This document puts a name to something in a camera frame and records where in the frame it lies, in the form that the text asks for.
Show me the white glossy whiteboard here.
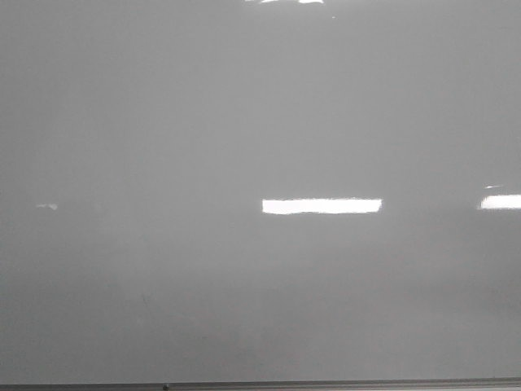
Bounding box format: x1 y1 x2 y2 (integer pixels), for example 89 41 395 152
1 1 520 384

